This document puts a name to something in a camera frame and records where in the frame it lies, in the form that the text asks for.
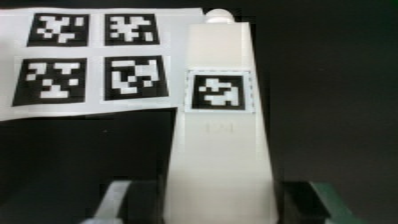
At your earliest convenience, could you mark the white desk leg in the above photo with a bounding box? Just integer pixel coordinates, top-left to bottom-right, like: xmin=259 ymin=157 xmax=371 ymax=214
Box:
xmin=163 ymin=9 xmax=279 ymax=224

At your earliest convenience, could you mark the fiducial marker sheet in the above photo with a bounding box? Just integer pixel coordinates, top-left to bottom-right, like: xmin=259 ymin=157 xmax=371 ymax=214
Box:
xmin=0 ymin=7 xmax=204 ymax=121

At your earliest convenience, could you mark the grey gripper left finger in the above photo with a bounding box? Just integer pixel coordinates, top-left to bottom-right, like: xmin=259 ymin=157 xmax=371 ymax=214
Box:
xmin=81 ymin=180 xmax=131 ymax=224

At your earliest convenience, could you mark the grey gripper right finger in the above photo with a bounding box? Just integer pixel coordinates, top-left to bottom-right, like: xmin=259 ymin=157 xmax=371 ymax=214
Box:
xmin=311 ymin=182 xmax=362 ymax=224

